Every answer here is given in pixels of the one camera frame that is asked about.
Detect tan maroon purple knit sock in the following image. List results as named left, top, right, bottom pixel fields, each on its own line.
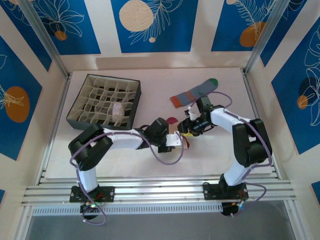
left=166, top=116, right=193, bottom=151

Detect blue ribbed sock green toe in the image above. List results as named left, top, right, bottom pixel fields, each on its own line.
left=172, top=79, right=220, bottom=109

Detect grey striped sock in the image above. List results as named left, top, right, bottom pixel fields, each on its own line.
left=169, top=78, right=220, bottom=109

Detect dark organizer box mesh dividers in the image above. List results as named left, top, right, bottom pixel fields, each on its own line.
left=66, top=73, right=142, bottom=131

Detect black base connector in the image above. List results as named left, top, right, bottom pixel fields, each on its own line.
left=79, top=202, right=101, bottom=221
left=221, top=201, right=245, bottom=218

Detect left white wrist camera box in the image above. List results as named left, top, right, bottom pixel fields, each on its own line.
left=164, top=131, right=184, bottom=148

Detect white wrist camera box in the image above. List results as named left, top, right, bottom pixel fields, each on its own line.
left=184, top=105, right=199, bottom=121
left=164, top=131, right=184, bottom=148

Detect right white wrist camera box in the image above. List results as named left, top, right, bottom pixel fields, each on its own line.
left=184, top=105, right=199, bottom=121

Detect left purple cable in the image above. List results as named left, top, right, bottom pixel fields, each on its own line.
left=69, top=129, right=186, bottom=225

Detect purple cable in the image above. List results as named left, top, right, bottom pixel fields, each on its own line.
left=69, top=129, right=186, bottom=225
left=211, top=90, right=273, bottom=218

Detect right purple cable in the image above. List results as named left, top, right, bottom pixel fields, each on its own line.
left=211, top=90, right=273, bottom=218

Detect aluminium rail beam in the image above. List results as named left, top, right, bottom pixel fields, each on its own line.
left=21, top=177, right=300, bottom=206

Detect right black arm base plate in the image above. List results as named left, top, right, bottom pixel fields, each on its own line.
left=202, top=183, right=249, bottom=201

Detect aluminium side rail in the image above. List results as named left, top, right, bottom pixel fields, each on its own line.
left=241, top=68, right=280, bottom=180
left=36, top=74, right=73, bottom=186

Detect white slotted cable duct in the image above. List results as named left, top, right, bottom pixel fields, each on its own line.
left=31, top=202, right=223, bottom=216

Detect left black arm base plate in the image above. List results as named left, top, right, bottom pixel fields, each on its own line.
left=69, top=186, right=116, bottom=203

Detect aluminium frame post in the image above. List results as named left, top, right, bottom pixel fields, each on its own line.
left=244, top=0, right=292, bottom=75
left=17, top=0, right=70, bottom=78

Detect aluminium frame leg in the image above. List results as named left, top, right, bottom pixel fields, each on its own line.
left=13, top=204, right=35, bottom=240
left=284, top=199, right=307, bottom=240

